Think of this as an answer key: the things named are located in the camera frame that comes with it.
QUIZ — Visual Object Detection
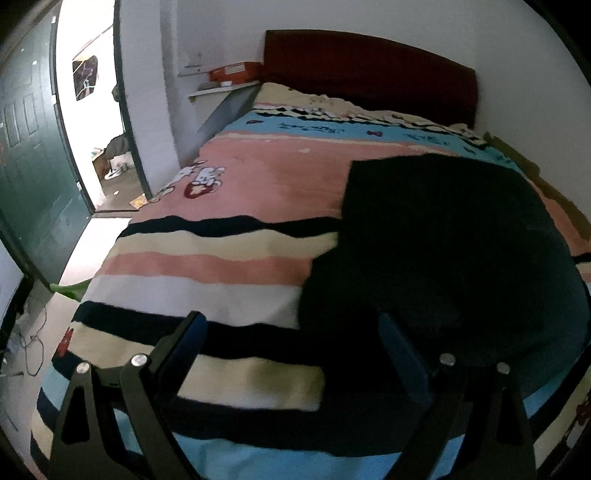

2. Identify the black hooded jacket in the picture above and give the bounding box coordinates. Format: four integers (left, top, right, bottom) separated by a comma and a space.
297, 154, 590, 456

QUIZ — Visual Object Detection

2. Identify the green plastic chair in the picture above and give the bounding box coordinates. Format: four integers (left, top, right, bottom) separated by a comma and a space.
49, 279, 91, 303

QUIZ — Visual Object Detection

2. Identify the pink Hello Kitty blanket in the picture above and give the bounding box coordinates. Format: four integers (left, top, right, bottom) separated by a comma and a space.
31, 83, 590, 479

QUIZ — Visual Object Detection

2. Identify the green door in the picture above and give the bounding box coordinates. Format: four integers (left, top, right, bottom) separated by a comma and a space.
1, 5, 91, 284

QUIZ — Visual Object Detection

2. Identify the dark red headboard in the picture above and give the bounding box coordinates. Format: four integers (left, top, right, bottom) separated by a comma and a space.
263, 29, 479, 128

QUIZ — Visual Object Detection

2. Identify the orange box on shelf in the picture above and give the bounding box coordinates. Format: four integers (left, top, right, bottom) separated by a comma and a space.
208, 61, 263, 84

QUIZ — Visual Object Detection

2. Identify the black floor cable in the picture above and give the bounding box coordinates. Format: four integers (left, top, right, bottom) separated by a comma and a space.
13, 303, 50, 378

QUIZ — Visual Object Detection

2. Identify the white wall shelf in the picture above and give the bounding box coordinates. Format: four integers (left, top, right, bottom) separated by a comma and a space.
187, 80, 260, 101

